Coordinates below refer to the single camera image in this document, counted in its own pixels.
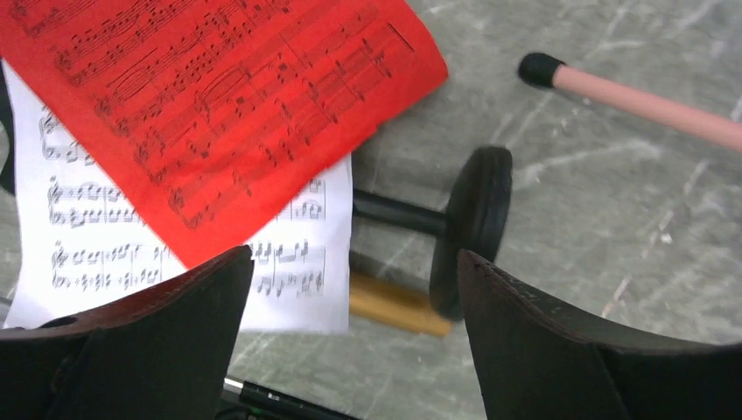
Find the white sheet music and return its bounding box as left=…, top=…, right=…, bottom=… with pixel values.
left=1, top=65, right=353, bottom=333

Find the black round-base stand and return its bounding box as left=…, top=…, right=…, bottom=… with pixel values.
left=353, top=146, right=513, bottom=322

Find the pink music stand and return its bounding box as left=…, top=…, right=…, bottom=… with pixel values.
left=517, top=52, right=741, bottom=151

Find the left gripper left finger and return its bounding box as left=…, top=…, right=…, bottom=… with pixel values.
left=1, top=246, right=254, bottom=419

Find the gold metal tube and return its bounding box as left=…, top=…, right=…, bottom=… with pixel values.
left=349, top=272, right=452, bottom=337

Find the red sheet music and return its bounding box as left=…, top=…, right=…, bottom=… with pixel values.
left=1, top=1, right=448, bottom=267

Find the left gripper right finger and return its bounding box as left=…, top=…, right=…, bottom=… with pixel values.
left=458, top=251, right=741, bottom=419

